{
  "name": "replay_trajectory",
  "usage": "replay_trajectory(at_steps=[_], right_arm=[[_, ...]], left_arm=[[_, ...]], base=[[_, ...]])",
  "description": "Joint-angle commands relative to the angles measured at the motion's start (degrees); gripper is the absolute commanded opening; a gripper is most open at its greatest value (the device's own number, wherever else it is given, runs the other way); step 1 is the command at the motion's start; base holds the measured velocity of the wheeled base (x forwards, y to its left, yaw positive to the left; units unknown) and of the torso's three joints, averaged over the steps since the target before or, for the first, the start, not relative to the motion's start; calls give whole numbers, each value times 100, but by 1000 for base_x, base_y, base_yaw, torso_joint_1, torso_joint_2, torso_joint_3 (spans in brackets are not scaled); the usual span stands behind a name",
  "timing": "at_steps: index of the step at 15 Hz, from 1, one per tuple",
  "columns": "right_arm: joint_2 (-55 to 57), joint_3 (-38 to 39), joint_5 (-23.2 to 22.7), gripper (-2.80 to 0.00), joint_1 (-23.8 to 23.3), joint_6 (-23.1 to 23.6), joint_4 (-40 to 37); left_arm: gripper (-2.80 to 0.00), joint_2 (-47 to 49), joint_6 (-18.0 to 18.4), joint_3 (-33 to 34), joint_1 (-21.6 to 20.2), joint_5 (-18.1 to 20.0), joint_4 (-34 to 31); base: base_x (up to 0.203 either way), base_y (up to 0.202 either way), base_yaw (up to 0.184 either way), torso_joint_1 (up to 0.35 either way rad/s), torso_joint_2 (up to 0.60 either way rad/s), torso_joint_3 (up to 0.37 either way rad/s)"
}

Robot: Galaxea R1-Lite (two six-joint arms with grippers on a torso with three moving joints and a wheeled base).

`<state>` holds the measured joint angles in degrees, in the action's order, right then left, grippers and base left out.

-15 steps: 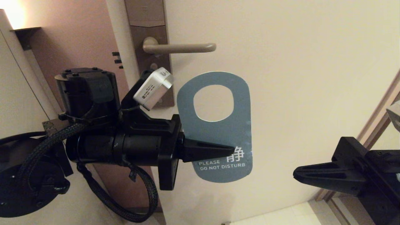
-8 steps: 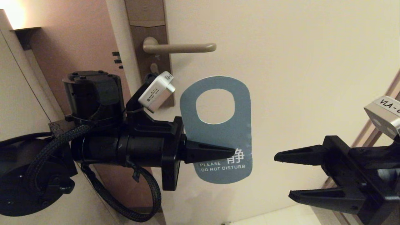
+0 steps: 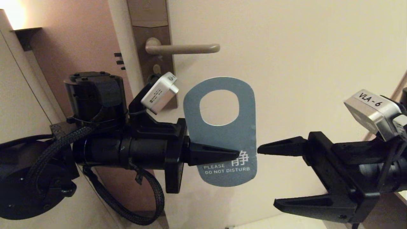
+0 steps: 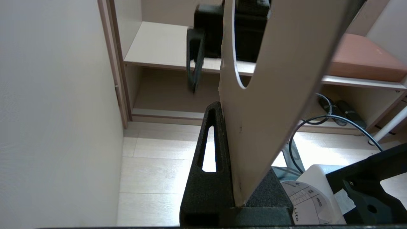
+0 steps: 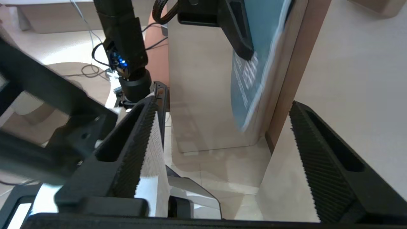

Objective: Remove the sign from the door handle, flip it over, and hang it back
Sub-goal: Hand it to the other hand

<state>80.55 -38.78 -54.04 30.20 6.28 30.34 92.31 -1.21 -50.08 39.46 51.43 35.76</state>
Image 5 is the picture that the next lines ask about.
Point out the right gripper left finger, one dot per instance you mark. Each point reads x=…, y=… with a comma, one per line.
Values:
x=108, y=178

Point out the brown door lock plate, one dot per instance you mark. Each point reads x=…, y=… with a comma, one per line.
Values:
x=381, y=6

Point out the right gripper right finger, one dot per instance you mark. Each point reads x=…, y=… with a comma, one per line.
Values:
x=334, y=178

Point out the beige furniture piece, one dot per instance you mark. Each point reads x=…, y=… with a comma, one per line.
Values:
x=47, y=19

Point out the black torso bracket plate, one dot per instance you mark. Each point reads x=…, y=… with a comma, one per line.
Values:
x=47, y=95

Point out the blue and white door hanger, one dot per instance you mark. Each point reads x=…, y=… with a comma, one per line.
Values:
x=264, y=38

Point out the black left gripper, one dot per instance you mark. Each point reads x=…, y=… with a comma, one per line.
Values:
x=200, y=11

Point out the silver robot base chassis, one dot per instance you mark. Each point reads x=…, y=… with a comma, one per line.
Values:
x=197, y=197

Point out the white door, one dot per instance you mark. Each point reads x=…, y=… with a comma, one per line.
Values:
x=365, y=95

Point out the white column floor lamp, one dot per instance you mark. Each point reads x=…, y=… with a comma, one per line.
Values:
x=54, y=71

